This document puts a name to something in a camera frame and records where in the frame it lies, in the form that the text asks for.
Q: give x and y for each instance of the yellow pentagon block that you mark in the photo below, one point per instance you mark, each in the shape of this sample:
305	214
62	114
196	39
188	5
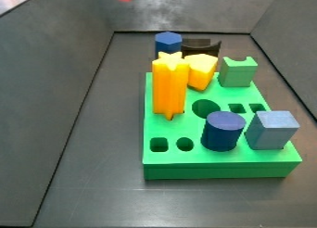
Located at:
202	68

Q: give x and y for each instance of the orange star-shaped prism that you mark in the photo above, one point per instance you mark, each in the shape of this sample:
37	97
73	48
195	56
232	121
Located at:
169	78

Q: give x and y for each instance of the green notched block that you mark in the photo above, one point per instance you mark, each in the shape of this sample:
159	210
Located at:
236	72

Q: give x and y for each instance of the green foam shape-sorting board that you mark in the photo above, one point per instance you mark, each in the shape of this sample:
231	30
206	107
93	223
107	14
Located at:
172	152

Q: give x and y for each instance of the grey-blue square block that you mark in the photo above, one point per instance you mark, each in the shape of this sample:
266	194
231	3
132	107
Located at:
270	129

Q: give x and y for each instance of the dark blue cylinder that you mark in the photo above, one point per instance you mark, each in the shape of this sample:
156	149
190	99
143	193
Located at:
222	131

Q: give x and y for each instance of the blue hexagonal prism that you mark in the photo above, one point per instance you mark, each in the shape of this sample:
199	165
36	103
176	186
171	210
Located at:
167	42

